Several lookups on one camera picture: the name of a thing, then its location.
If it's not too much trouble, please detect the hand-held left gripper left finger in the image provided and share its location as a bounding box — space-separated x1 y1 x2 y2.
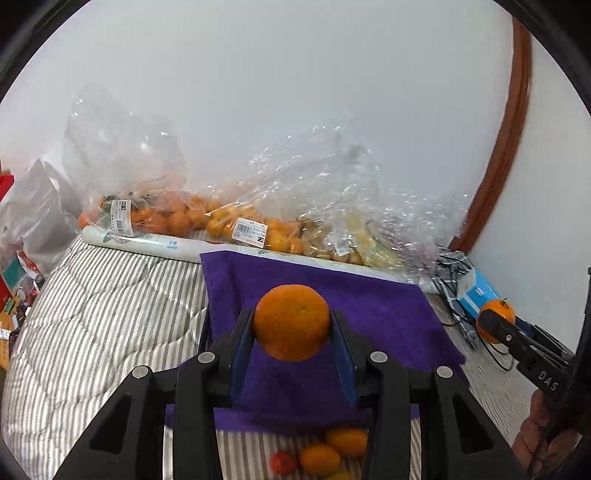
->
53 307 256 480

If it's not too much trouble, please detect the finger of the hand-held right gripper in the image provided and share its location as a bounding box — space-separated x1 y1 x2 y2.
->
515 318 565 355
478 310 525 358

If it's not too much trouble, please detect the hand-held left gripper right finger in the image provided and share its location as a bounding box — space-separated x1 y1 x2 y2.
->
329 308 532 480

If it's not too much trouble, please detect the orange with green stem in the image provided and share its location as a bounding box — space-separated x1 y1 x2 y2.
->
476 298 516 344

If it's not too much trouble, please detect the purple cloth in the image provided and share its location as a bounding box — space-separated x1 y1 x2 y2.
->
165 250 466 432

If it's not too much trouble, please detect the large orange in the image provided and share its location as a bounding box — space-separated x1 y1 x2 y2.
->
252 285 331 362

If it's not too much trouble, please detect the person's right hand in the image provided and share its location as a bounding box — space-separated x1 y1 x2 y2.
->
512 390 583 479

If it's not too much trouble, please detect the blue and white box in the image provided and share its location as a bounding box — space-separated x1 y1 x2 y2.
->
455 268 532 333

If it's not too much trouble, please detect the small red tomato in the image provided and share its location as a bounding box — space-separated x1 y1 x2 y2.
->
270 452 296 474

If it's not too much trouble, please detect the clear bag of brown fruit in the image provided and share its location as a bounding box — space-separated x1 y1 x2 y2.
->
301 226 366 267

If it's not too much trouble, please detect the grey striped blanket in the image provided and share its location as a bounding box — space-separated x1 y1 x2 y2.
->
0 231 546 480

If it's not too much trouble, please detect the clear bag of yellow fruit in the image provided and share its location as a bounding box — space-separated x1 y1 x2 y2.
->
300 124 468 284

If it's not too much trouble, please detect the clear bag of oranges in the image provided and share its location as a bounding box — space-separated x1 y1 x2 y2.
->
203 138 324 256

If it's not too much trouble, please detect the white paper roll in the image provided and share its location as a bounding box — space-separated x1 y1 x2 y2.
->
82 226 444 294

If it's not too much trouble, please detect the clear bag of leafy mandarins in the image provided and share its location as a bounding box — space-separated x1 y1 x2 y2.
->
62 85 208 238

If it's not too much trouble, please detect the red and white packet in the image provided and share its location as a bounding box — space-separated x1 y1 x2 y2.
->
16 250 43 278

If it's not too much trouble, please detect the teal box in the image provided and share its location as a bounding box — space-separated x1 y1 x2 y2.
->
0 258 27 292

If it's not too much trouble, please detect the white plastic bag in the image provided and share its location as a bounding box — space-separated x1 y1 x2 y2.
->
0 159 85 278

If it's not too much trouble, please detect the black and white braided cable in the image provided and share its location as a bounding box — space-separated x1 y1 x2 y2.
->
434 251 514 371

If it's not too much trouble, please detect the brown wooden door frame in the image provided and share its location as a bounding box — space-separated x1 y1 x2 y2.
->
450 14 533 252

